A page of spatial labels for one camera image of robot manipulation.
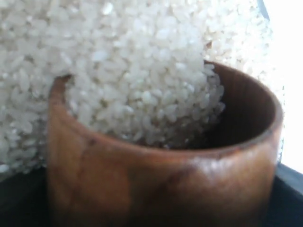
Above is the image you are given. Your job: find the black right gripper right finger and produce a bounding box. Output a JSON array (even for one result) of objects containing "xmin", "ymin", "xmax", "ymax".
[{"xmin": 269, "ymin": 164, "xmax": 303, "ymax": 227}]

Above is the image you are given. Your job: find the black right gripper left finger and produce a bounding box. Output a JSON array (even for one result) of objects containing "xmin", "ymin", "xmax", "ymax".
[{"xmin": 0, "ymin": 168, "xmax": 51, "ymax": 227}]

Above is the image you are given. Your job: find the brown wooden cup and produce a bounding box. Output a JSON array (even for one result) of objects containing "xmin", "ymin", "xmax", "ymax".
[{"xmin": 47, "ymin": 63, "xmax": 283, "ymax": 227}]

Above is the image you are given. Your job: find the rice heap on plate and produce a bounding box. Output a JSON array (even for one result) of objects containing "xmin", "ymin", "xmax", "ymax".
[{"xmin": 0, "ymin": 0, "xmax": 284, "ymax": 179}]

